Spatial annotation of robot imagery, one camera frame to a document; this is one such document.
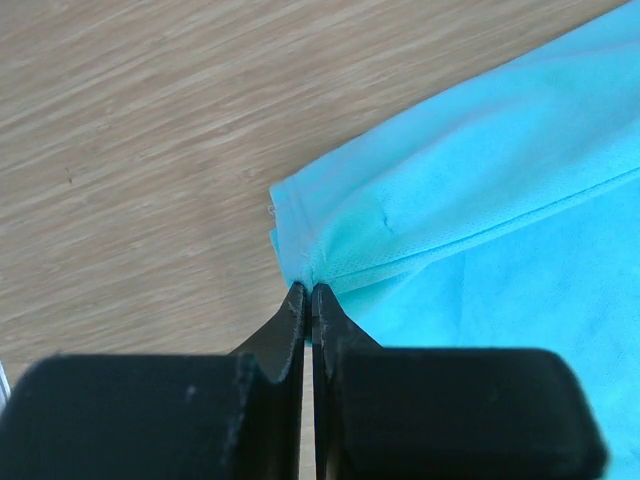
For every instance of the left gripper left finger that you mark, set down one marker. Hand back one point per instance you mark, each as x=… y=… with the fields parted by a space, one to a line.
x=233 y=416

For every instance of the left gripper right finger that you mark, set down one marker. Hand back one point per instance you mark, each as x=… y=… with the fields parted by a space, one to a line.
x=444 y=413

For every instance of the teal green t shirt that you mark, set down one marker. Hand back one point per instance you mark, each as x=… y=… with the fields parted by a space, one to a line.
x=502 y=212

